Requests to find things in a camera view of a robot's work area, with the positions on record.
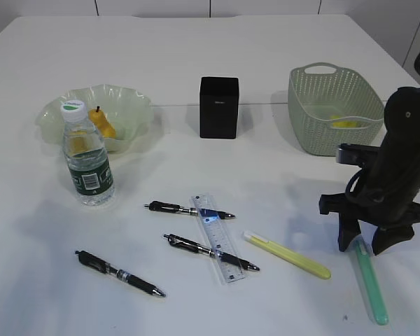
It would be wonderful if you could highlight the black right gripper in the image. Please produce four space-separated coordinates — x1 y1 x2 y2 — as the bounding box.
318 166 420 256

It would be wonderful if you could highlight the mint green pen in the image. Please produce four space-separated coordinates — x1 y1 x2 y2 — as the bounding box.
354 236 389 326

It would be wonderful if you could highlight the yellow pen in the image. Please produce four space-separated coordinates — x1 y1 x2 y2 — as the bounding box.
243 231 331 280

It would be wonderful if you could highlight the yellow waste paper wrapper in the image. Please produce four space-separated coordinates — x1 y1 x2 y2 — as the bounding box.
328 113 359 129

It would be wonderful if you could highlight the yellow pear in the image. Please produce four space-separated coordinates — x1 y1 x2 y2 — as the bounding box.
88 106 116 139

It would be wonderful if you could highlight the clear water bottle green label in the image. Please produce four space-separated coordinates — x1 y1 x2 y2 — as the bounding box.
60 100 115 206

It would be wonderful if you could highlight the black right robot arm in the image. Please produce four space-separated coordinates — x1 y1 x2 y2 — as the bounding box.
318 87 420 255

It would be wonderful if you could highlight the green woven plastic basket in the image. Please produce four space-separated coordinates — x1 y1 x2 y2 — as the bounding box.
288 62 384 156

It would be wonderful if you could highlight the clear plastic ruler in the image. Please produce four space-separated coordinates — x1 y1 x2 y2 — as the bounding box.
190 194 246 284

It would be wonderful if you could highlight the black pen middle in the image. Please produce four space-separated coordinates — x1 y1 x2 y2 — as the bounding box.
163 234 260 272

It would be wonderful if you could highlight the black pen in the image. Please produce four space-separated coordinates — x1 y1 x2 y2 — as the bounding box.
75 250 167 298
163 234 260 272
144 200 236 220

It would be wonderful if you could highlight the black square pen holder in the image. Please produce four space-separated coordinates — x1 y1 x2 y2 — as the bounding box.
199 76 239 139

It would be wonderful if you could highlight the black pen upper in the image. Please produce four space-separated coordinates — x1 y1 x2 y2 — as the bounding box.
144 200 236 220

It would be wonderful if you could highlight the green ruffled glass plate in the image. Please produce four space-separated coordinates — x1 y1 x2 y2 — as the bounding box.
36 84 153 153

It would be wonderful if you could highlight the black pen lower left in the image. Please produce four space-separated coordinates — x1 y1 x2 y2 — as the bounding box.
75 250 167 298

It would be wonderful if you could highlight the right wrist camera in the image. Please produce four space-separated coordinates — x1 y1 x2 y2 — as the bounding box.
335 143 379 168

